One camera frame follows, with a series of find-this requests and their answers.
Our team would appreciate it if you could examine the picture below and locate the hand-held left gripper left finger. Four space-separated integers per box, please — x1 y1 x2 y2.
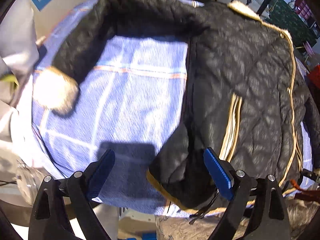
28 149 116 240

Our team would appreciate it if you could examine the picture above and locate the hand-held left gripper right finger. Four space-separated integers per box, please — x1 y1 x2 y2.
203 147 292 240

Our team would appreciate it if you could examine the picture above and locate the black quilted jacket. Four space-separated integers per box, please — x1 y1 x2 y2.
51 0 320 210

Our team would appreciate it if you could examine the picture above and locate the blue plaid blanket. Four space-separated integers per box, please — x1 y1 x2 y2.
31 0 313 217

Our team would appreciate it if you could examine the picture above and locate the white fuzzy cloth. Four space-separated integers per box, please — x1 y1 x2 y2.
285 197 320 240

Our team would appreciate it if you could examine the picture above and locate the red padded cloth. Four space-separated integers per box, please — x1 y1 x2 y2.
307 65 320 93

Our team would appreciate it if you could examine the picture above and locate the white bedding pile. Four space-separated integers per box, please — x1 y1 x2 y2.
0 0 40 170

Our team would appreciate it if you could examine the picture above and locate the brown strap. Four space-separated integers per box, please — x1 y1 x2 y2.
290 179 320 201

